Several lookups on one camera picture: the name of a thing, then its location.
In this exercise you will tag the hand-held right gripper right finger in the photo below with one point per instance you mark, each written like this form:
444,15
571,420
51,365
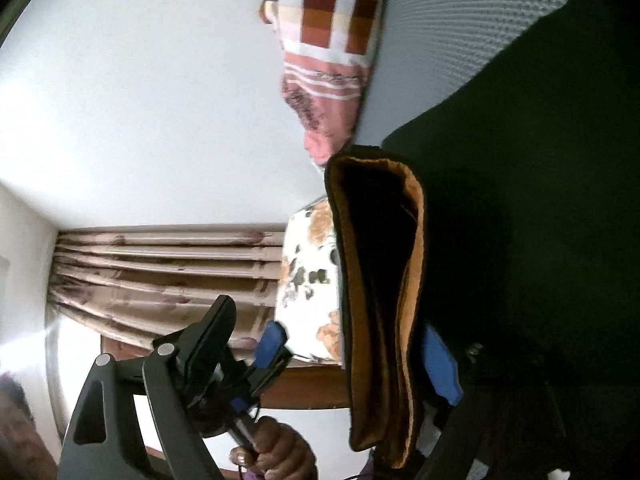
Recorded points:
442,365

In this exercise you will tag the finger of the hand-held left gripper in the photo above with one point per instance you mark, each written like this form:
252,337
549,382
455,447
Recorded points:
270,350

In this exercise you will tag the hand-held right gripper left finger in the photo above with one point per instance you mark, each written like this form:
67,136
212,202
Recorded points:
167,400

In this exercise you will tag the black pants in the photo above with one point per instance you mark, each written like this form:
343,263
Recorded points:
500,185

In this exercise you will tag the person's left hand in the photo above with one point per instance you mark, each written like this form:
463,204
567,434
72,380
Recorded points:
280,450

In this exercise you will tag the floral pillow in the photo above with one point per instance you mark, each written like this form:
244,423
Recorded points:
305,240

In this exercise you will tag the beige curtain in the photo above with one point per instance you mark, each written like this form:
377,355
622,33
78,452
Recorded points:
150,280

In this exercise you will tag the person's head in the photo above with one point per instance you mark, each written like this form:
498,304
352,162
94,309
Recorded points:
25,435

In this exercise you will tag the pink checked blanket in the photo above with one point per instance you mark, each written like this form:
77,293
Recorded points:
325,25

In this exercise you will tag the grey mesh mat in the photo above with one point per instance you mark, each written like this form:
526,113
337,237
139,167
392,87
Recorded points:
450,20

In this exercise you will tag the brown wooden furniture frame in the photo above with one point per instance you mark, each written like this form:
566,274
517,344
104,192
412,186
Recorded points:
310,385

